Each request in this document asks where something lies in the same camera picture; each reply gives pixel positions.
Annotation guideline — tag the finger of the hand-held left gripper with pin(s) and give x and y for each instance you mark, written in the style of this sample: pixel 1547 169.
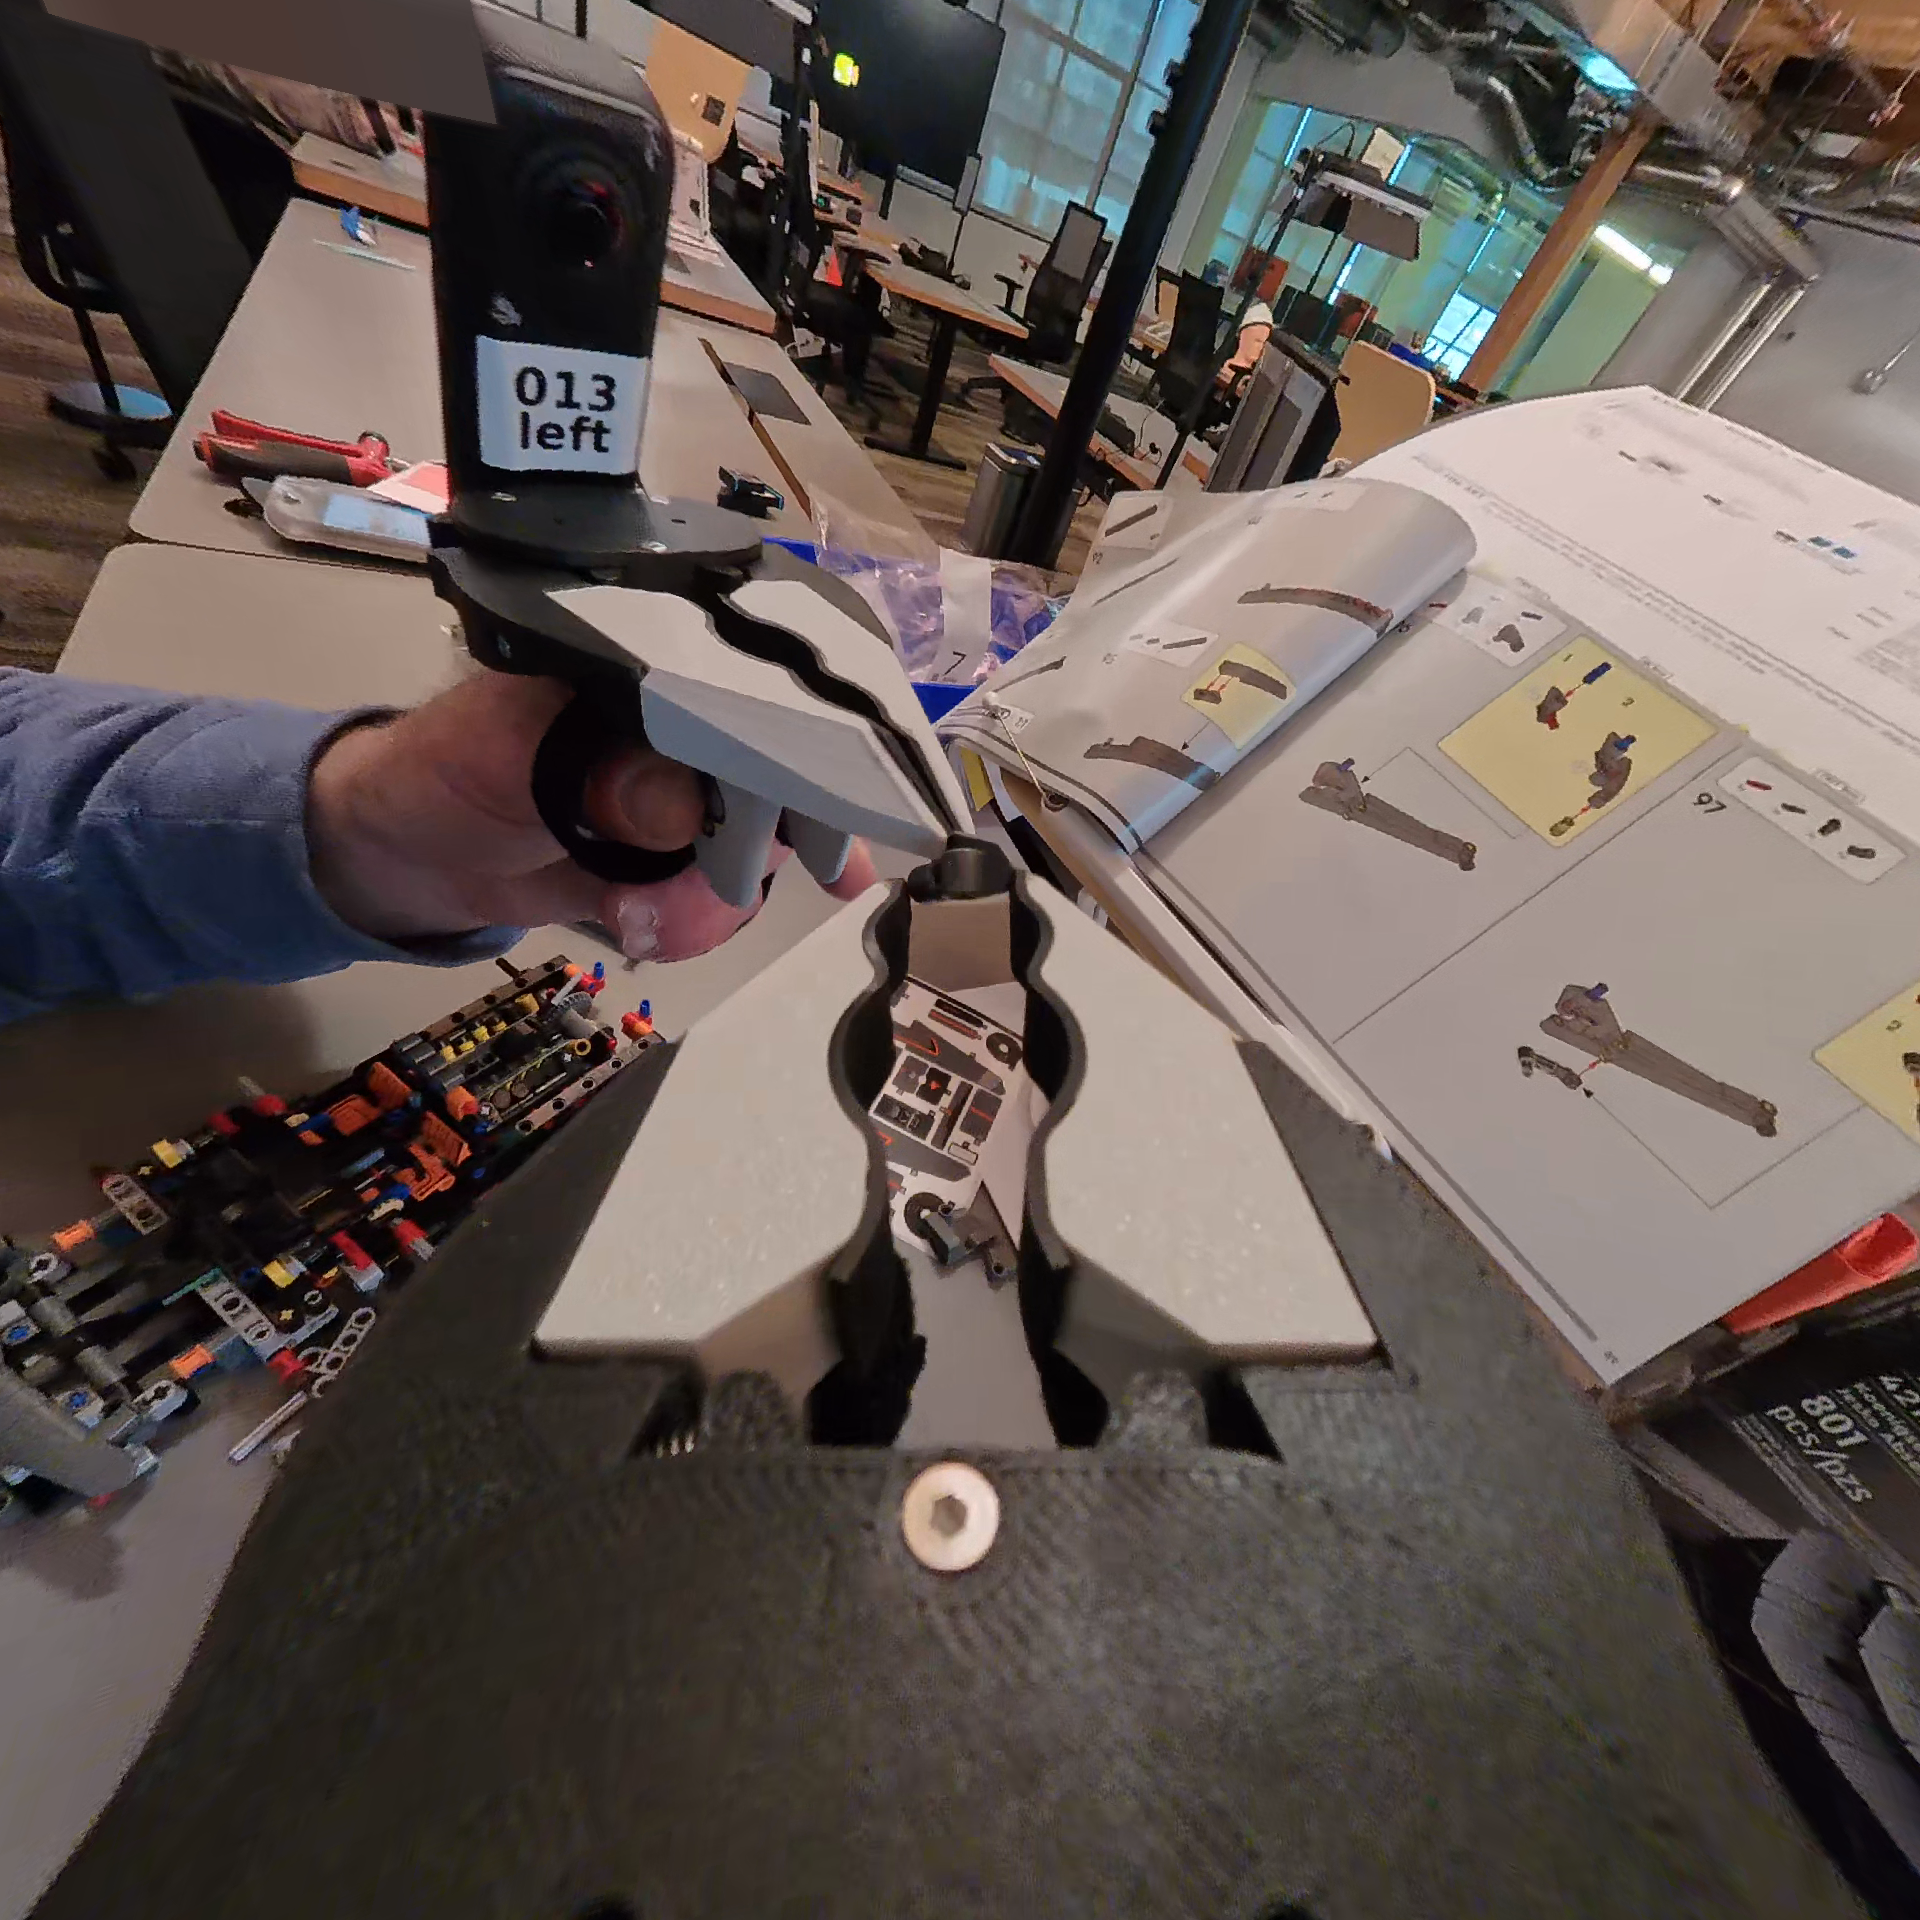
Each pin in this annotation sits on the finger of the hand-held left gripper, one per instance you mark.
pixel 763 751
pixel 839 645

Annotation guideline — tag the tan wooden chair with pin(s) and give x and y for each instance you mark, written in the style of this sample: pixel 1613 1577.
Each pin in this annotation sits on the tan wooden chair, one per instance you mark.
pixel 1383 402

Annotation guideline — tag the overhead light rig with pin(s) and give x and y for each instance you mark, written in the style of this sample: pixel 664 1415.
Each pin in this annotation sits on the overhead light rig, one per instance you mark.
pixel 1357 202

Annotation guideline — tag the small black clamp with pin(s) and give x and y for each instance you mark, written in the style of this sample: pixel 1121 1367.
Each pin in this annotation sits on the small black clamp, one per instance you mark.
pixel 745 493

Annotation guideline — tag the lego instruction booklet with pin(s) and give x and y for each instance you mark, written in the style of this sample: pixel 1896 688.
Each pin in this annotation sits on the lego instruction booklet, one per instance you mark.
pixel 1499 974

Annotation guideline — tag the lego sticker sheet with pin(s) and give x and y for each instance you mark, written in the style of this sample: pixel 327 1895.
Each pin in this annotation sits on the lego sticker sheet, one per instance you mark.
pixel 945 1080

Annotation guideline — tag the black wall screen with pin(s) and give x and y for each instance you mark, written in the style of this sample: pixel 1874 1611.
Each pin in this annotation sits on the black wall screen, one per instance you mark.
pixel 914 75

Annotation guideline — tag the person's left forearm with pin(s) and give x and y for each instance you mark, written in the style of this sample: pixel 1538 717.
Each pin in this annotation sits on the person's left forearm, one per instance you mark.
pixel 148 840

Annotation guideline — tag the black steel pole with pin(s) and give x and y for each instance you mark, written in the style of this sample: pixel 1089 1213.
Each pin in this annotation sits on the black steel pole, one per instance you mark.
pixel 1155 224

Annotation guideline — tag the clear plastic bags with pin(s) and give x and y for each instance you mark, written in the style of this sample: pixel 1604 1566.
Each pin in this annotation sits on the clear plastic bags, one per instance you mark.
pixel 960 600

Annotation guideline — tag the person's left hand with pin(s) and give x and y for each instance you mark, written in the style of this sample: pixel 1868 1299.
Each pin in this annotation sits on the person's left hand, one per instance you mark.
pixel 435 810

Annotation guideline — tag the black office chair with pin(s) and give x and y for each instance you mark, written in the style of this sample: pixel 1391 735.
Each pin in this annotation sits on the black office chair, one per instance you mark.
pixel 136 194
pixel 1193 352
pixel 1068 277

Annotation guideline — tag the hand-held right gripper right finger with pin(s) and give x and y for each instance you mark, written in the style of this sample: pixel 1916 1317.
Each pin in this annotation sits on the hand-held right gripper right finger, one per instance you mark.
pixel 1185 1184

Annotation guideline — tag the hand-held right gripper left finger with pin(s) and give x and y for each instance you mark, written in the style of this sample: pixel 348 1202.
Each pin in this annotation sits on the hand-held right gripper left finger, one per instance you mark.
pixel 721 1170

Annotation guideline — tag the blue plastic bin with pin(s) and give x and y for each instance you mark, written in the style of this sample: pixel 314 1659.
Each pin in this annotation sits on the blue plastic bin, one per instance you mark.
pixel 949 702

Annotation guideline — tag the clear plastic case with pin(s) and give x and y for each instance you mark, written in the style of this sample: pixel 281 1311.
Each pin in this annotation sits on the clear plastic case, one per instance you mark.
pixel 346 517

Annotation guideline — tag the wooden office desk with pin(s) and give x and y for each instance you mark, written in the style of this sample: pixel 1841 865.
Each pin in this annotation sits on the wooden office desk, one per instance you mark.
pixel 945 285

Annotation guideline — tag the grey trash can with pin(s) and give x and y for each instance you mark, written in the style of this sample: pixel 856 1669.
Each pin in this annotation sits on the grey trash can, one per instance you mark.
pixel 997 504

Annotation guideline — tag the dark grey lego joint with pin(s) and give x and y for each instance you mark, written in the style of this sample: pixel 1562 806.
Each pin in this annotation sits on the dark grey lego joint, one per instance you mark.
pixel 967 1238

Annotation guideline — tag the partly built lego model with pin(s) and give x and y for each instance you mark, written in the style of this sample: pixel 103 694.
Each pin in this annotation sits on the partly built lego model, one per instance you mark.
pixel 299 1155

